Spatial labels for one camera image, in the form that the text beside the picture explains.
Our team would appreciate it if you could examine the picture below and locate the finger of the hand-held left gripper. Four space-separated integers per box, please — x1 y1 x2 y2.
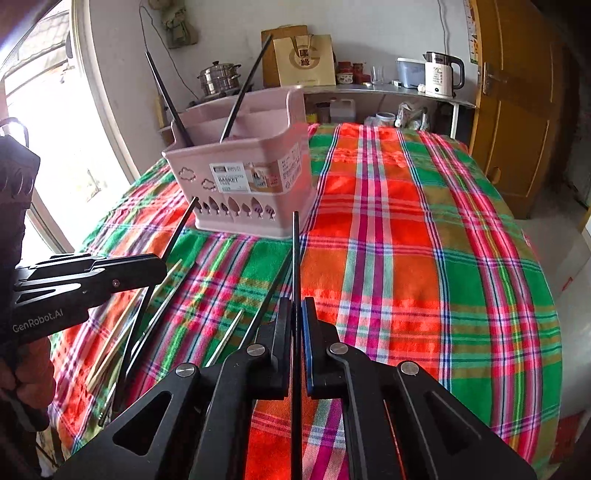
13 289 117 324
15 253 168 296

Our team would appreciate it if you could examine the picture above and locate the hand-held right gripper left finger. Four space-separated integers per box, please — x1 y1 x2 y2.
53 298 296 480

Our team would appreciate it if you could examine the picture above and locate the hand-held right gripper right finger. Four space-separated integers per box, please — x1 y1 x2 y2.
300 298 539 480

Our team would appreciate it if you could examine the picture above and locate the black chopstick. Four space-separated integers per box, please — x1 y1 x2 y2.
145 51 195 147
112 196 200 414
238 251 295 349
219 34 274 143
291 211 304 480

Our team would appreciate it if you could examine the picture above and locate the steel chopstick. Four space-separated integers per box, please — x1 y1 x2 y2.
98 271 191 426
205 309 244 368

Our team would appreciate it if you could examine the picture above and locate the pale wooden chopstick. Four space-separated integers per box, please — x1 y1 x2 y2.
95 295 141 374
85 258 184 391

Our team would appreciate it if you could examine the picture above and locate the pink plastic basket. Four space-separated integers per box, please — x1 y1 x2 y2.
161 88 320 241

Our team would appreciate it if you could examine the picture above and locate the person's left hand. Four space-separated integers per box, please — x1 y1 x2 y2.
0 339 55 407

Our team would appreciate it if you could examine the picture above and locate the window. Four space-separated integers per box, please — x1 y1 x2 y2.
0 0 141 264

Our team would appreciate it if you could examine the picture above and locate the plaid tablecloth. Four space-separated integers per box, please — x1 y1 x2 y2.
48 122 561 480

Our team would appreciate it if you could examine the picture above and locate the steel steamer pot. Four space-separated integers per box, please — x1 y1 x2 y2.
198 60 242 97

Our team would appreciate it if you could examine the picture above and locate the hanging cloth bag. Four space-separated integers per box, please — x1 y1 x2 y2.
159 0 200 49

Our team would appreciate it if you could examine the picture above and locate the plastic jug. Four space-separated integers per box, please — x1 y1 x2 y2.
330 99 356 124

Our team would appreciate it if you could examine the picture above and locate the crumpled plastic bag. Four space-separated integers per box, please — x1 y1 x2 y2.
394 102 431 131

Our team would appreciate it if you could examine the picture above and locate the metal shelf counter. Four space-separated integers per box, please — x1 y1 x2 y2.
159 82 477 139

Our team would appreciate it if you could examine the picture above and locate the brown cardboard box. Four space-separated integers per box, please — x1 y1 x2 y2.
261 25 309 88

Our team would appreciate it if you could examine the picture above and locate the beige paper bag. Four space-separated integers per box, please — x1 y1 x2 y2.
272 34 337 88

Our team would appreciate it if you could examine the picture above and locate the water filter pitcher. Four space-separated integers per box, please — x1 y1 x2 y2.
396 57 426 89

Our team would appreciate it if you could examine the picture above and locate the white electric kettle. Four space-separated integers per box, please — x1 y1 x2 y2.
424 51 465 99

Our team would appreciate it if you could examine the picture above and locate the bundle of dark chopsticks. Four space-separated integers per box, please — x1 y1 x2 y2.
467 0 566 220

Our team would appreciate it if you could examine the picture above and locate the black power cable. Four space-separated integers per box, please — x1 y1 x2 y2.
139 2 200 100

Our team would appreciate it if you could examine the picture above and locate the door handle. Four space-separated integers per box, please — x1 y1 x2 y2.
482 62 509 96

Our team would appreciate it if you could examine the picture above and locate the wall calendar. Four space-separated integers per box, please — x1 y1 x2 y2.
463 0 482 64

